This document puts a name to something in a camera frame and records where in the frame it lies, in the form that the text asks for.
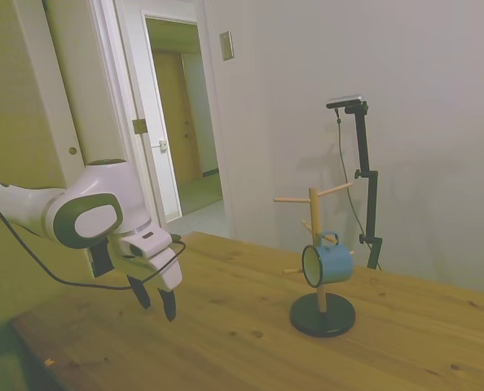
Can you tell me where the black jointed camera stand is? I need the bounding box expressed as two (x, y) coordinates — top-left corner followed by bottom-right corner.
(343, 101), (384, 270)

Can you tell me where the grey exterior camera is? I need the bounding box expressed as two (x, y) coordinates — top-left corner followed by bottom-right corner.
(325, 93), (367, 111)

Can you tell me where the blue enamel mug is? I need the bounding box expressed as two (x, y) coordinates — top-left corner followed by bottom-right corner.
(301, 230), (355, 288)

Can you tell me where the white open door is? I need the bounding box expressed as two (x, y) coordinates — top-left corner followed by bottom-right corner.
(42, 0), (164, 230)

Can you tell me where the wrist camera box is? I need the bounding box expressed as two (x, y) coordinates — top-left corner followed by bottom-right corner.
(88, 239), (116, 279)

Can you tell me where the wooden mug tree black base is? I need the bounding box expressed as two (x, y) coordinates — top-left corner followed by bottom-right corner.
(273, 182), (357, 339)

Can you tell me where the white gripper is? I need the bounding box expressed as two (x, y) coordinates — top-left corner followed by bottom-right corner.
(118, 226), (185, 323)

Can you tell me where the metal wall switch plate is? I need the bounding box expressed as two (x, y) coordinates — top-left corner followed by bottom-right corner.
(218, 30), (235, 63)

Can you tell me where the brown wooden hallway door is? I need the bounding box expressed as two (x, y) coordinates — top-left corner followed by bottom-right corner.
(151, 50), (195, 185)

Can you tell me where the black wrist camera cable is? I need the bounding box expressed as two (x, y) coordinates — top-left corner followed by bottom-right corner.
(0, 185), (188, 292)

